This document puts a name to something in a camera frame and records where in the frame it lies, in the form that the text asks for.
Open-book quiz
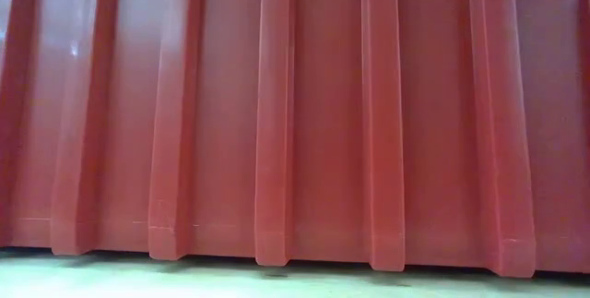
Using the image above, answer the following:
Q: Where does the red ribbed plastic bin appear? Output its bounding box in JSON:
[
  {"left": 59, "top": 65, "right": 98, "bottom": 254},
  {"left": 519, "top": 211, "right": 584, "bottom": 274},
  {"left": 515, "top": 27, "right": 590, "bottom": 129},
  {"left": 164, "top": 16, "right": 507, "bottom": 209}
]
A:
[{"left": 0, "top": 0, "right": 590, "bottom": 280}]

